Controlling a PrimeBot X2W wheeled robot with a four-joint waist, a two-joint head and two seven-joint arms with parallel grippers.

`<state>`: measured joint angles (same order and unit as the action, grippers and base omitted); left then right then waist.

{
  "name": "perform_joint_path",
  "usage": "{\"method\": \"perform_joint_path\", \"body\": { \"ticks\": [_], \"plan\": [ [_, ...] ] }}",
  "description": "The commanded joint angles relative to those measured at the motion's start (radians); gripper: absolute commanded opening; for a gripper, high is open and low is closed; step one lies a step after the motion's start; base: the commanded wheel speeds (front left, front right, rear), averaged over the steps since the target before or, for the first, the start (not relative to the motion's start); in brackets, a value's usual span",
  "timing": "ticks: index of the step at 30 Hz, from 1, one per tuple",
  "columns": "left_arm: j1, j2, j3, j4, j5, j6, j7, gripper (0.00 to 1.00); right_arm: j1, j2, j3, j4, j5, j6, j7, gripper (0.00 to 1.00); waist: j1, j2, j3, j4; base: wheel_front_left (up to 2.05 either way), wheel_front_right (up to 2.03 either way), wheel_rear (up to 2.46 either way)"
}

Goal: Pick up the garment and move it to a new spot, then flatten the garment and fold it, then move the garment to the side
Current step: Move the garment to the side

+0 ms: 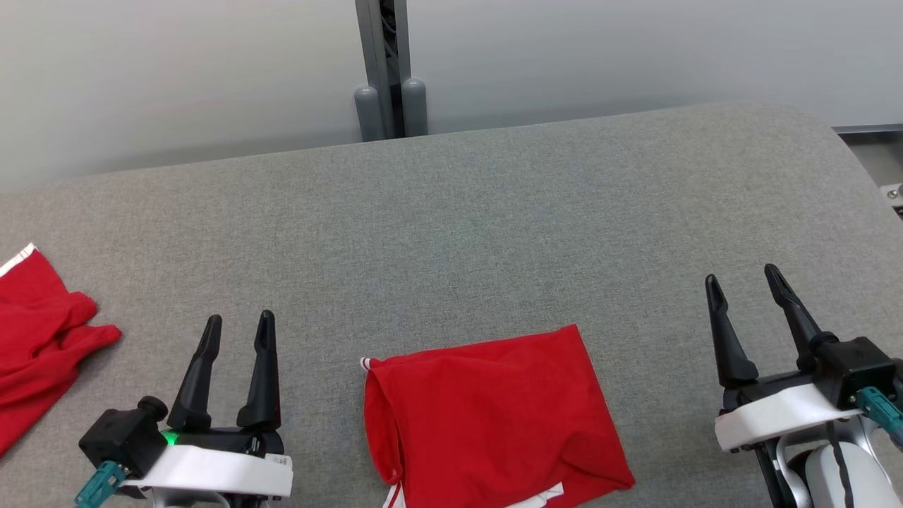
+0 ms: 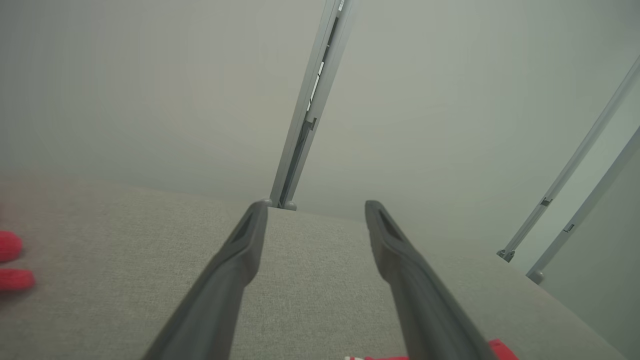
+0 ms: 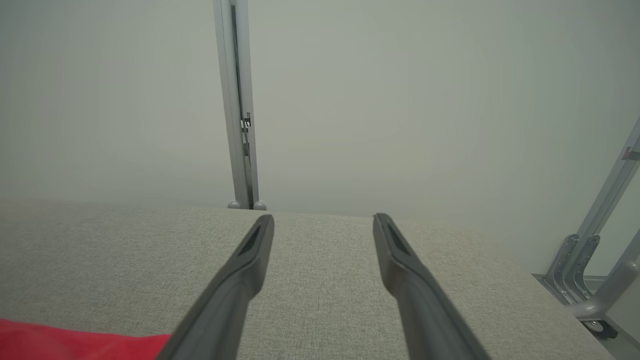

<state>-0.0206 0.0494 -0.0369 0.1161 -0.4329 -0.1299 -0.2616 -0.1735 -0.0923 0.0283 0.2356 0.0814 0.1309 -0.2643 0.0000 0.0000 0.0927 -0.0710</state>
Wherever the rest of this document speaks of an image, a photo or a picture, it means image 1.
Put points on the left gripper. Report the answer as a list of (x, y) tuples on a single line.
[(211, 469)]

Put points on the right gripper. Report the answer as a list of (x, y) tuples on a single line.
[(776, 416)]

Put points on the red shorts white stripes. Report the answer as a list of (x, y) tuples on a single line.
[(35, 331)]

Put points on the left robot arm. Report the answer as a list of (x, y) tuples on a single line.
[(183, 502)]

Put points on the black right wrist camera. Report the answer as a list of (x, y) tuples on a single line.
[(857, 367)]

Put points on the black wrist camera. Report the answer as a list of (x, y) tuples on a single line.
[(120, 437), (857, 367)]

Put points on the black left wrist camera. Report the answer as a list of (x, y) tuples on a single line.
[(120, 437)]

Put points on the metal floor bracket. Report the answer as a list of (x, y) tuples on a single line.
[(894, 192)]

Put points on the grey double partition post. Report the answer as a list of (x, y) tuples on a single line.
[(372, 42)]

